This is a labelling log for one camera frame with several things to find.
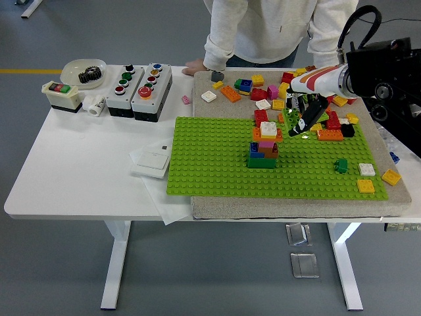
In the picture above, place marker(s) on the person's right hand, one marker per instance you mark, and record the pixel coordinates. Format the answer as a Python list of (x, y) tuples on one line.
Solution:
[(194, 67)]

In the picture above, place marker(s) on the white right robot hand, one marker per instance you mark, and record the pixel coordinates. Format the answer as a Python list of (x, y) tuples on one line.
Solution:
[(319, 82)]

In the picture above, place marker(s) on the lime long toy brick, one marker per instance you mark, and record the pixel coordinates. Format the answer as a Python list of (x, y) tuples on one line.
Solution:
[(291, 120), (322, 118)]

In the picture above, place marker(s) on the person's left forearm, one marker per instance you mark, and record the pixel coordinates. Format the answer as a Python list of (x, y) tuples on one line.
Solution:
[(325, 46)]

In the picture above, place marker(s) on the person's right forearm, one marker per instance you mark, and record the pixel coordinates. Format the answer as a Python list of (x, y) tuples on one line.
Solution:
[(218, 49)]

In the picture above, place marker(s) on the brown toy brick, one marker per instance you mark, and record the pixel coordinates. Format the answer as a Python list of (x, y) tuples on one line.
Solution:
[(270, 154), (310, 68)]

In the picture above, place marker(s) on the dark grey toy brick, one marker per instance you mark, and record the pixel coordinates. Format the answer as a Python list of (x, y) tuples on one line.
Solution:
[(217, 76)]

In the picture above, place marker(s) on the small yellow toy brick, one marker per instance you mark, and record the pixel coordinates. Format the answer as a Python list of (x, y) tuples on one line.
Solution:
[(217, 84)]

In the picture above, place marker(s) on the yellow square toy brick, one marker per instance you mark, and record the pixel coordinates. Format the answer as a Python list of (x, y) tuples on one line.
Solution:
[(317, 127), (340, 102), (366, 186), (391, 177), (258, 80), (352, 118), (278, 105)]

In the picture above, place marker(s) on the red square toy brick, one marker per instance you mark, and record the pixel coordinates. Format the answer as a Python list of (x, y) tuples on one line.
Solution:
[(352, 101), (287, 77)]

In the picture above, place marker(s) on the small pink toy brick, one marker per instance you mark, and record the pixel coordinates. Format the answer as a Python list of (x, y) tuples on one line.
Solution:
[(186, 99)]

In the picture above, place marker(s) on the red long toy brick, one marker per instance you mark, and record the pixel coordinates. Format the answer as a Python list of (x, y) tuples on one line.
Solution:
[(261, 117), (333, 120)]

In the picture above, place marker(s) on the orange long toy brick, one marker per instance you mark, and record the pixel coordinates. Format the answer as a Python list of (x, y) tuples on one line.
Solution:
[(273, 139), (281, 118), (330, 135), (231, 94)]

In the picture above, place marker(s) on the small white toy brick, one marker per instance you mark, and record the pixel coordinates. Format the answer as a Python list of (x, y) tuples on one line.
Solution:
[(344, 121)]

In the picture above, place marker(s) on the magenta toy brick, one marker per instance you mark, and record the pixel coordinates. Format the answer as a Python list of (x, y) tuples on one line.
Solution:
[(273, 93)]

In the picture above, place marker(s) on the blue green yellow brick stack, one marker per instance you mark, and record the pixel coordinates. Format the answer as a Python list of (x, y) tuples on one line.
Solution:
[(245, 85)]

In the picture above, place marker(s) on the black toy brick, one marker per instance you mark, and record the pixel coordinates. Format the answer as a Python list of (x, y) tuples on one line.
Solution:
[(348, 130)]

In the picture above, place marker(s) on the white square toy brick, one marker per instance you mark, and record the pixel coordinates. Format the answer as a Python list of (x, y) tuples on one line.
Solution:
[(367, 169), (268, 129)]

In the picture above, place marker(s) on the small dark green brick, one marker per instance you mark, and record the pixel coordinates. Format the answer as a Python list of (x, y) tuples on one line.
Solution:
[(342, 166)]

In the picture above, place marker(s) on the blue toy brick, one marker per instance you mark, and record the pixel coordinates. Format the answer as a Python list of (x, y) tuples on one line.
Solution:
[(254, 151)]

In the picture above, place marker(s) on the green studded baseplate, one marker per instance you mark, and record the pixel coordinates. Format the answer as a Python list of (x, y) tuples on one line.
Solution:
[(213, 164)]

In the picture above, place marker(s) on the green square toy brick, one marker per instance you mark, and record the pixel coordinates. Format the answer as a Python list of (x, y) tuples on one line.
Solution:
[(261, 163)]

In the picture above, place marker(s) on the white flat square tile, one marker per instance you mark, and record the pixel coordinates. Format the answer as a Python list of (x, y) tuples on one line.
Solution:
[(263, 104), (208, 96)]

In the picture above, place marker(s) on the grey-brown mat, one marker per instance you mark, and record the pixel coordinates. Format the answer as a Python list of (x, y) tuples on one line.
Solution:
[(213, 110)]

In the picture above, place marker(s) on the emergency stop control box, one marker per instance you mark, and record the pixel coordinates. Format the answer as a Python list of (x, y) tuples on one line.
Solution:
[(154, 98)]

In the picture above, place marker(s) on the three-button control box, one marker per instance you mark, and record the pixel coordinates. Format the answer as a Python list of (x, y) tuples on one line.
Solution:
[(121, 95)]

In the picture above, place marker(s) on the person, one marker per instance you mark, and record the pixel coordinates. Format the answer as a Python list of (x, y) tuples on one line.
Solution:
[(263, 26)]

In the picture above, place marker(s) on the clear plastic bag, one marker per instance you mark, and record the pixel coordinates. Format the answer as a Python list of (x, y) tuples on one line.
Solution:
[(386, 138)]

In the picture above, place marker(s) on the black metal gears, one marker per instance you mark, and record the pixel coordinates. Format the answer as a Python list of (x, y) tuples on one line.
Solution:
[(89, 76)]

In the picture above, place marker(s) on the small blue piece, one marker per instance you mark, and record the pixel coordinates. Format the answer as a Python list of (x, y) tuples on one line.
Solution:
[(394, 157)]

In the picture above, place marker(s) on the white pipe tee fitting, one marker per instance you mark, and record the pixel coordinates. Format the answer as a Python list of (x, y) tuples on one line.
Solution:
[(93, 106)]

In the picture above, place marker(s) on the white bowl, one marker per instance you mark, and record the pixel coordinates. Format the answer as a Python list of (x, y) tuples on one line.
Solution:
[(70, 74)]

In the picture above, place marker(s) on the white paper sheet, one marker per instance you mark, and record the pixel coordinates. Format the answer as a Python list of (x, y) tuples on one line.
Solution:
[(174, 214)]

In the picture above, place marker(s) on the silver floor socket plate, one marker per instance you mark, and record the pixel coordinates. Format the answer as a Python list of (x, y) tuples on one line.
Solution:
[(297, 235), (305, 265)]

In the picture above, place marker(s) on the dark keyed panel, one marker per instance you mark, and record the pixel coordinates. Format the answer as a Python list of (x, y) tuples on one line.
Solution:
[(403, 227)]

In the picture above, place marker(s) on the white furniture foot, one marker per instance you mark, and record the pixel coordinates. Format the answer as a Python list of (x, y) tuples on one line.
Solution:
[(31, 9)]

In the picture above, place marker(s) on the white table leg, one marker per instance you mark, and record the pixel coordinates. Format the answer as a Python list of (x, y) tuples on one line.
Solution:
[(115, 263), (345, 263)]

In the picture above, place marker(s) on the white wall switch plate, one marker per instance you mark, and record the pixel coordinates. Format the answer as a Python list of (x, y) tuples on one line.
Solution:
[(149, 161)]

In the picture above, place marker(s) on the white red-green switch box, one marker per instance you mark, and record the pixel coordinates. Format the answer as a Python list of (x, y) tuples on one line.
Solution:
[(62, 98)]

